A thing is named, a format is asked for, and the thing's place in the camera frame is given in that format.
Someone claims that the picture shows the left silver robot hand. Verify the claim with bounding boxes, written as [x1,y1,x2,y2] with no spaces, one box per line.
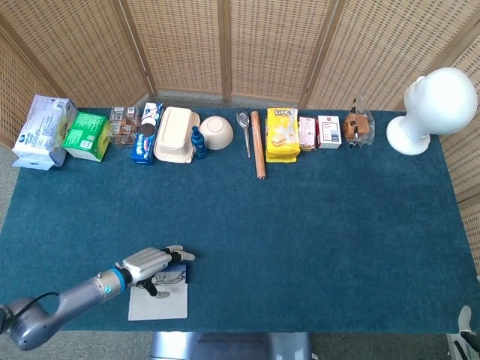
[121,244,197,299]

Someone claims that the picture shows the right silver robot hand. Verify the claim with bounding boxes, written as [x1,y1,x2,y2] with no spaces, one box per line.
[457,304,480,342]

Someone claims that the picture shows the black eyeglasses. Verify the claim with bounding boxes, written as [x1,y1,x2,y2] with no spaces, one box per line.
[154,271,188,286]

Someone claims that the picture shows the blue glasses case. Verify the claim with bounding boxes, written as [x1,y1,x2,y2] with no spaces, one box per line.
[127,263,191,322]

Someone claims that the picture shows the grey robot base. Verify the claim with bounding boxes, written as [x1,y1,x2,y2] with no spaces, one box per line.
[148,331,314,360]

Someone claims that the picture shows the blue Oreo cookie box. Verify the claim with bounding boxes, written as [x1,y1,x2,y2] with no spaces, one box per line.
[130,102,165,166]

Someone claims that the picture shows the blue spray bottle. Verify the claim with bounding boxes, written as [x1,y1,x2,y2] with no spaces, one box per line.
[190,125,208,160]

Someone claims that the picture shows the beige lidded lunch box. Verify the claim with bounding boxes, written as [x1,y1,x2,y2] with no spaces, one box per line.
[153,106,202,164]

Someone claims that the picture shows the clear plastic snack box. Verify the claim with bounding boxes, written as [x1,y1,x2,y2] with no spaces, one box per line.
[109,106,140,148]

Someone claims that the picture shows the green tissue pack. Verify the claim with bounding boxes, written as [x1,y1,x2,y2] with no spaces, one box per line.
[61,111,113,163]

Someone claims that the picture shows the beige upturned bowl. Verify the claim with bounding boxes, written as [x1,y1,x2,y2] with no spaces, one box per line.
[199,115,234,152]

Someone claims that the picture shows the blue carpet table mat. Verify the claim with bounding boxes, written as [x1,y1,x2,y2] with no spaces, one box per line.
[0,107,480,335]

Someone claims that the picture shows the wooden rolling pin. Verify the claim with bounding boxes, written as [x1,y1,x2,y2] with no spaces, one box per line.
[250,110,267,180]

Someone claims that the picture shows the white blue tissue pack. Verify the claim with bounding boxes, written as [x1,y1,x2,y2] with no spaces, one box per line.
[10,94,79,172]

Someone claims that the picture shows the metal spoon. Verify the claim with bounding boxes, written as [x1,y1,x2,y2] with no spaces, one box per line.
[235,109,252,159]

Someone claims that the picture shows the yellow snack bag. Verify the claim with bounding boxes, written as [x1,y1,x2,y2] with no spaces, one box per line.
[265,107,301,164]

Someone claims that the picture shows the small pink box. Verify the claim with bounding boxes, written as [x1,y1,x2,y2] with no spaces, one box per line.
[298,116,320,152]

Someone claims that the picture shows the white foam mannequin head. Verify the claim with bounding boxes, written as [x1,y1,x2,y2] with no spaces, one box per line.
[385,67,479,156]

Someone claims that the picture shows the clear bag of cookies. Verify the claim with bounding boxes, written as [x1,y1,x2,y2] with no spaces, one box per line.
[343,93,377,150]

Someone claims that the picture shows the white red box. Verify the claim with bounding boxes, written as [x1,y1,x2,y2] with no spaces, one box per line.
[316,115,343,150]

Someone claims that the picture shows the wicker folding screen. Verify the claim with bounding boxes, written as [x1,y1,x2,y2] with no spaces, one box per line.
[0,0,480,278]

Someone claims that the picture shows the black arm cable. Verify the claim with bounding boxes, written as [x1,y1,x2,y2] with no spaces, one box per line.
[20,291,61,314]

